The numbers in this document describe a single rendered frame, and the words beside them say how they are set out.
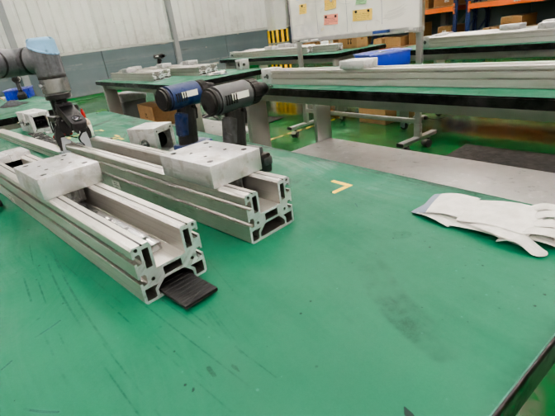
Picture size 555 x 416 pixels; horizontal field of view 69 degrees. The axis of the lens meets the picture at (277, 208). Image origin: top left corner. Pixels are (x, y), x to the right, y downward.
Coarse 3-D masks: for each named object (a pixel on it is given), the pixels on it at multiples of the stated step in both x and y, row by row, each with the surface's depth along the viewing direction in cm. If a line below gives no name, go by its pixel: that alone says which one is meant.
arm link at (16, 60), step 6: (18, 48) 112; (6, 54) 109; (12, 54) 111; (18, 54) 111; (12, 60) 110; (18, 60) 111; (12, 66) 110; (18, 66) 112; (24, 66) 112; (12, 72) 111; (18, 72) 113; (24, 72) 114; (30, 72) 115
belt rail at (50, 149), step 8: (0, 136) 192; (8, 136) 179; (16, 136) 173; (24, 136) 171; (24, 144) 164; (32, 144) 154; (40, 144) 149; (48, 144) 147; (40, 152) 150; (48, 152) 145; (56, 152) 135
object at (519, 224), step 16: (416, 208) 68; (432, 208) 66; (448, 208) 64; (464, 208) 64; (480, 208) 63; (496, 208) 62; (512, 208) 61; (528, 208) 61; (544, 208) 59; (448, 224) 62; (464, 224) 61; (480, 224) 59; (496, 224) 58; (512, 224) 57; (528, 224) 57; (544, 224) 55; (496, 240) 56; (512, 240) 54; (528, 240) 54; (544, 240) 54; (544, 256) 52
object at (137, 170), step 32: (96, 160) 105; (128, 160) 90; (160, 160) 93; (128, 192) 94; (160, 192) 84; (192, 192) 72; (224, 192) 65; (256, 192) 63; (288, 192) 68; (224, 224) 69; (256, 224) 64; (288, 224) 70
